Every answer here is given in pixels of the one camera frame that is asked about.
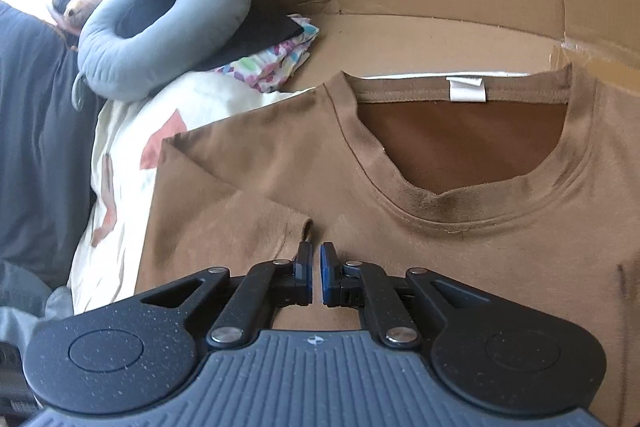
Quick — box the brown printed t-shirt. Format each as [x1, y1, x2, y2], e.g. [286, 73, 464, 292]
[137, 66, 639, 426]

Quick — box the cream bear print bedsheet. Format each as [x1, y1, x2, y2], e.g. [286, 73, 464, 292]
[67, 72, 297, 314]

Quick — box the floral patterned folded cloth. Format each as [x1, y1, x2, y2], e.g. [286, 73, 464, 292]
[204, 14, 320, 93]

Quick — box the dark grey pillow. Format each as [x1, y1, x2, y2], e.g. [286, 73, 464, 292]
[1, 3, 104, 288]

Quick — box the grey u-shaped neck pillow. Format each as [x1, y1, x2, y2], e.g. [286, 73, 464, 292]
[70, 0, 252, 110]

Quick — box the small teddy bear toy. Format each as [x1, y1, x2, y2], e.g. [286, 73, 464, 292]
[48, 0, 103, 36]

